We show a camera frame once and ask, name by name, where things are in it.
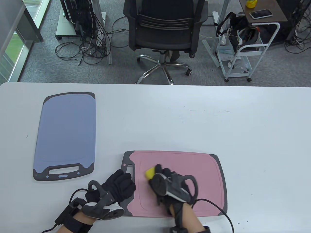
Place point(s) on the yellow sponge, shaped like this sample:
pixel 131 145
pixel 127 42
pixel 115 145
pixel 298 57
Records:
pixel 150 172

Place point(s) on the black office chair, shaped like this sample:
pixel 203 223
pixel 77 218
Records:
pixel 165 31

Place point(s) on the grey metal base plate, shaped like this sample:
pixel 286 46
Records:
pixel 64 28

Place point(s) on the white desk leg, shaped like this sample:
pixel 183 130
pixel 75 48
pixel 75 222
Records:
pixel 96 7

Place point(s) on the person's right hand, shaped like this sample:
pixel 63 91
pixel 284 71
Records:
pixel 160 168

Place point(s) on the glass window panel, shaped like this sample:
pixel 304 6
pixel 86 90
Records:
pixel 14 48

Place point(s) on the grey left hand controller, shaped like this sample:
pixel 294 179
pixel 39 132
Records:
pixel 107 212

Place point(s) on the person's left hand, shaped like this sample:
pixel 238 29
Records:
pixel 121 182

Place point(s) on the white cart with brown top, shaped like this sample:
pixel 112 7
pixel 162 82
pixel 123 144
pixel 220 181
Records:
pixel 269 19

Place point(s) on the pink cutting board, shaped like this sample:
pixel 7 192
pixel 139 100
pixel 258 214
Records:
pixel 209 174

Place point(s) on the silver metal desk leg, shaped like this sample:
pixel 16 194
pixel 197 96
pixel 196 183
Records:
pixel 211 52

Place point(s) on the black bag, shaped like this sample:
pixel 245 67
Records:
pixel 239 24

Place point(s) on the grey hand controller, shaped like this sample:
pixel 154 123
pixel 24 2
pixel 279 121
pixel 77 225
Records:
pixel 107 212
pixel 160 184

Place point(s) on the black computer tower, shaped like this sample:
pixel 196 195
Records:
pixel 80 14

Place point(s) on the blue cutting board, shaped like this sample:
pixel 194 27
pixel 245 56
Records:
pixel 65 128

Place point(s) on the yellow bottle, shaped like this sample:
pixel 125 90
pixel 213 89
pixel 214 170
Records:
pixel 251 3

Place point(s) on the blue packet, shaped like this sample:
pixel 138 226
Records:
pixel 226 51

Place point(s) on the grey right hand controller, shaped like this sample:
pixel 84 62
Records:
pixel 160 184

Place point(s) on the white smartphone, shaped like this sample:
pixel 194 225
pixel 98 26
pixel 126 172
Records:
pixel 261 14

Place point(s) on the person's right forearm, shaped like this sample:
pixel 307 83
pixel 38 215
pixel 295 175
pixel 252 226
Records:
pixel 192 218

